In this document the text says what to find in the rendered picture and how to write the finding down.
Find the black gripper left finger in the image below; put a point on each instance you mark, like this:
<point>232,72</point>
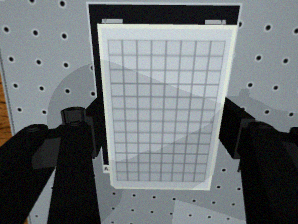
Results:
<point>68,148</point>

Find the grey perforated base plate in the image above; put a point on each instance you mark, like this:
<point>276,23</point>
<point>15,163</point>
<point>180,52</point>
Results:
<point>46,66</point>

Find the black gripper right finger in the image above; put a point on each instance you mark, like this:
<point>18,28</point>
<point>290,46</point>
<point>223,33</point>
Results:
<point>268,164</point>

